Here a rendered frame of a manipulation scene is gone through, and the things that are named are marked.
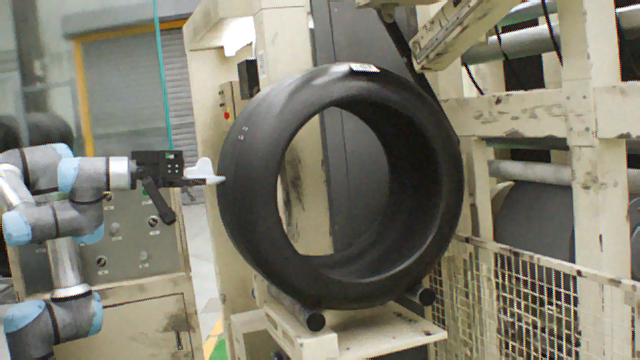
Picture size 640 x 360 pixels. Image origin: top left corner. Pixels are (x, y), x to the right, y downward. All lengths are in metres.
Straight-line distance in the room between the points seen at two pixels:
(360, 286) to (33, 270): 1.09
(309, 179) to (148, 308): 0.68
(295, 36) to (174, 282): 0.86
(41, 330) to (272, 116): 0.85
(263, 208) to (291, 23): 0.62
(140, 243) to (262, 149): 0.85
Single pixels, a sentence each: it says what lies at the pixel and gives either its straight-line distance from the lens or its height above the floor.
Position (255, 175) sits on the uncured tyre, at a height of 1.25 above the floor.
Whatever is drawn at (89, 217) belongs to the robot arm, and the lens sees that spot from 1.45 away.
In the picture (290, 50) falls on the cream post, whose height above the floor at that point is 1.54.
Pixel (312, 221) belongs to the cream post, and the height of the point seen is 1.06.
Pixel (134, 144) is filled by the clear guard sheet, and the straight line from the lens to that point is 2.06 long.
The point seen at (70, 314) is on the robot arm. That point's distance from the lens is 1.82.
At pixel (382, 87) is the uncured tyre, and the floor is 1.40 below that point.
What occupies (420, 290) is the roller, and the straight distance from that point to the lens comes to 1.56.
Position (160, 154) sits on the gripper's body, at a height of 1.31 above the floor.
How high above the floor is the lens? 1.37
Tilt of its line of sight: 6 degrees down
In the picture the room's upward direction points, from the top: 6 degrees counter-clockwise
